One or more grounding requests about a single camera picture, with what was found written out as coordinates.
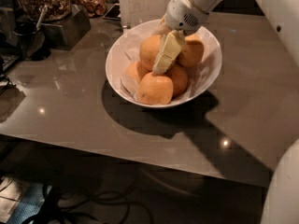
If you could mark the front orange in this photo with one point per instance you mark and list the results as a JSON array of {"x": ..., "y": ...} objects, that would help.
[{"x": 155, "y": 89}]

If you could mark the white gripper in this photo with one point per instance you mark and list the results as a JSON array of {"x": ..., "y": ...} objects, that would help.
[{"x": 181, "y": 16}]

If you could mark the metal jar stand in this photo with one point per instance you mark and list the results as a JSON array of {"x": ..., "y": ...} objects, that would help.
[{"x": 66, "y": 33}]

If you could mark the white paper bowl liner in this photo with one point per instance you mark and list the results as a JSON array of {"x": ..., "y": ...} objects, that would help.
[{"x": 157, "y": 72}]

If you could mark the left hidden orange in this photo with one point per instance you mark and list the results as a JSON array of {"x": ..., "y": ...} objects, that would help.
[{"x": 136, "y": 70}]

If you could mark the top left orange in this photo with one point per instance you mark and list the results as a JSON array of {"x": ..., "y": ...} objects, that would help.
[{"x": 149, "y": 49}]

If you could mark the black cup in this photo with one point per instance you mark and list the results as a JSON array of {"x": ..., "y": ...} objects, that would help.
[{"x": 32, "y": 42}]

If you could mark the dish of dried fruit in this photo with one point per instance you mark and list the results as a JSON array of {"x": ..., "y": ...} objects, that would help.
[{"x": 95, "y": 8}]

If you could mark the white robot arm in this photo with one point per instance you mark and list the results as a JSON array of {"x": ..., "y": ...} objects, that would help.
[{"x": 282, "y": 200}]

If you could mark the glass jar of nuts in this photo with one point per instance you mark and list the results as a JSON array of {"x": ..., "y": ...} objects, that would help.
[{"x": 56, "y": 9}]

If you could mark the middle right orange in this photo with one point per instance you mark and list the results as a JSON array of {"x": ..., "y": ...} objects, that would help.
[{"x": 179, "y": 77}]

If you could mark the top right orange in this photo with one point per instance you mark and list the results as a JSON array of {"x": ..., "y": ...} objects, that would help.
[{"x": 192, "y": 53}]

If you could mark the white spoon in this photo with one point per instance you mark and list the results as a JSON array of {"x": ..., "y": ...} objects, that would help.
[{"x": 43, "y": 11}]

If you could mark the white ceramic bowl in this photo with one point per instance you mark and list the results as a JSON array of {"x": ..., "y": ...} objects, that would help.
[{"x": 209, "y": 62}]

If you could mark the dark appliance at left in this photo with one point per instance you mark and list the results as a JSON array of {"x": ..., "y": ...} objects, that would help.
[{"x": 10, "y": 51}]

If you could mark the black smartphone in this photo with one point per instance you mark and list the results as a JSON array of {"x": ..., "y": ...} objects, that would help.
[{"x": 113, "y": 13}]

